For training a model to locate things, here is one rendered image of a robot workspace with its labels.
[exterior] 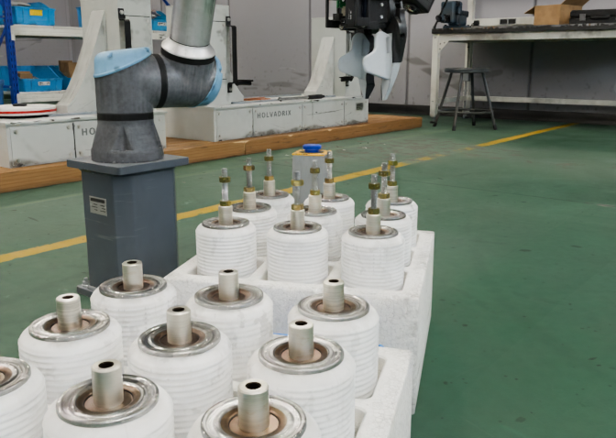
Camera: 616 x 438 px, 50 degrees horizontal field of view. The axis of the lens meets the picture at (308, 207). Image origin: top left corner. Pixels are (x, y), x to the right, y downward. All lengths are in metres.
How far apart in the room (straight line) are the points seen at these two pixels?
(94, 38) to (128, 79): 1.94
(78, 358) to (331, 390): 0.24
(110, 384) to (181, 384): 0.09
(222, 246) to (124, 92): 0.50
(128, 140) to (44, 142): 1.61
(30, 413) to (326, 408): 0.24
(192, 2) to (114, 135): 0.31
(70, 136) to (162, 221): 1.65
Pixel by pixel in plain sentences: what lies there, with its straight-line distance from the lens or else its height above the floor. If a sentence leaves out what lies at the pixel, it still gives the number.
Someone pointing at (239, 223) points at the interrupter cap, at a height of 0.25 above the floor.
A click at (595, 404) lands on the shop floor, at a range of 1.12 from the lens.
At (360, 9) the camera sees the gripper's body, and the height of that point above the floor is 0.57.
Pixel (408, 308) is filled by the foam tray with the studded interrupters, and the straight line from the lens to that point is 0.95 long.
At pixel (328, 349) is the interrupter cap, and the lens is 0.60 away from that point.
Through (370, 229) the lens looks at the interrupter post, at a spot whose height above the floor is 0.26.
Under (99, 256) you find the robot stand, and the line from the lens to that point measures 1.48.
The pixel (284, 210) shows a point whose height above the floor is 0.23.
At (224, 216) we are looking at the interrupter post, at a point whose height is 0.27.
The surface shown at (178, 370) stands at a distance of 0.60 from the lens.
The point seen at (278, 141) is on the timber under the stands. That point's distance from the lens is 3.86.
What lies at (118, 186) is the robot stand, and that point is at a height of 0.26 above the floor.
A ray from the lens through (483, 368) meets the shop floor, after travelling 1.18.
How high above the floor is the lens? 0.50
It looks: 12 degrees down
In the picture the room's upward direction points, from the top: straight up
